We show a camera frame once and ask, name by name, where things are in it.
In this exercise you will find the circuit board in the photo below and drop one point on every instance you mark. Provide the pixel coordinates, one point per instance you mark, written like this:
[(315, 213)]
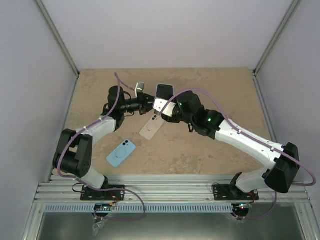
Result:
[(243, 206), (105, 207)]

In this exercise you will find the left circuit board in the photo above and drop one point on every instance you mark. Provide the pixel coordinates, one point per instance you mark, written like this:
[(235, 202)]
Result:
[(105, 207)]

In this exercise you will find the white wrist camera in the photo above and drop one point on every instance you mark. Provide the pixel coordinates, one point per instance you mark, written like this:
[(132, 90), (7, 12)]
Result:
[(161, 108), (139, 89)]

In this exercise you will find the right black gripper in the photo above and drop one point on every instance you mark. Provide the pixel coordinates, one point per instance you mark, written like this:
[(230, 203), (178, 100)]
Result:
[(169, 120)]

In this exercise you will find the clear plastic bag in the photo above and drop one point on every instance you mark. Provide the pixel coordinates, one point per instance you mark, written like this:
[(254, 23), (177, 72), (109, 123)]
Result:
[(97, 226)]

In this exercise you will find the aluminium rail frame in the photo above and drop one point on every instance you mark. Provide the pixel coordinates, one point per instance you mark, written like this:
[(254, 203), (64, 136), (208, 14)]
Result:
[(175, 166)]

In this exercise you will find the black smartphone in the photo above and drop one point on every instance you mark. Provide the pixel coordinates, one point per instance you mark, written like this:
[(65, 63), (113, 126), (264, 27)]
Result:
[(163, 92)]

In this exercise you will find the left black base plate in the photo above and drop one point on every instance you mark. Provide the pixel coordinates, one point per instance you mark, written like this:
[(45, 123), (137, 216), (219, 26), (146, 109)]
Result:
[(88, 194)]

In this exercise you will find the beige phone case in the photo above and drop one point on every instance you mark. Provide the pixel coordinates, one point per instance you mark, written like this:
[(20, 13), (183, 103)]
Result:
[(151, 127)]

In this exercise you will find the right aluminium corner post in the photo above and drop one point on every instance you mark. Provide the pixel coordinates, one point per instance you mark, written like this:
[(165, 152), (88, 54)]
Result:
[(294, 5)]

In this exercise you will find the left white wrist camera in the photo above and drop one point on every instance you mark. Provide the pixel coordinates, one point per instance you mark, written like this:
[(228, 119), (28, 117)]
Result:
[(139, 89)]

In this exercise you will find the right circuit board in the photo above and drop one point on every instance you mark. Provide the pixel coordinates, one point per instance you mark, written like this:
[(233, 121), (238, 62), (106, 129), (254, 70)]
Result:
[(243, 206)]

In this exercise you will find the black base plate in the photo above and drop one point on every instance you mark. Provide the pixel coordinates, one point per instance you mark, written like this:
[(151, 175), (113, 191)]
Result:
[(229, 192), (88, 194)]

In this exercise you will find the left aluminium corner post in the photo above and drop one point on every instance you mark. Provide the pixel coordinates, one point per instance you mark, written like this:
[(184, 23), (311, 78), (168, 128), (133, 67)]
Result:
[(56, 35)]

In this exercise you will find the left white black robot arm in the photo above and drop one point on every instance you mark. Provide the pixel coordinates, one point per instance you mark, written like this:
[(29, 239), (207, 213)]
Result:
[(73, 155)]

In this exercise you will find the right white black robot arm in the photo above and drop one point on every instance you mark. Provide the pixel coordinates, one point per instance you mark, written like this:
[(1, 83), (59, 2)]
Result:
[(280, 162)]

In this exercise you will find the blue slotted cable duct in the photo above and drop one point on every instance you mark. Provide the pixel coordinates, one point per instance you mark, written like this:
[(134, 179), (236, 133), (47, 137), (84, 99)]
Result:
[(137, 208)]

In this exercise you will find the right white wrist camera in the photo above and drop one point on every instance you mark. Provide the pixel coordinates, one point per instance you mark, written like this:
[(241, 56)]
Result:
[(161, 108)]

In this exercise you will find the blue phone case on table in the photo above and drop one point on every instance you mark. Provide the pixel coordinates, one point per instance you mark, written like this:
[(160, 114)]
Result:
[(121, 153)]

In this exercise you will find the aluminium corner post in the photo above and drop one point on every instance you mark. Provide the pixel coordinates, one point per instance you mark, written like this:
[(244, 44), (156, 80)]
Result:
[(56, 35), (294, 5)]

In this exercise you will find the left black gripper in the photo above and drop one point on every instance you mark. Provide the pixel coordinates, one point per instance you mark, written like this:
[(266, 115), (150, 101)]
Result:
[(143, 100)]

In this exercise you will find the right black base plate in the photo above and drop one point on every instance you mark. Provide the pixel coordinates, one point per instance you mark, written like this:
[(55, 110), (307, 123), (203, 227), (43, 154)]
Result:
[(229, 192)]

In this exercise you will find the light blue phone case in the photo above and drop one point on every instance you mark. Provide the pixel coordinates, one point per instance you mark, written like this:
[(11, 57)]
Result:
[(165, 86)]

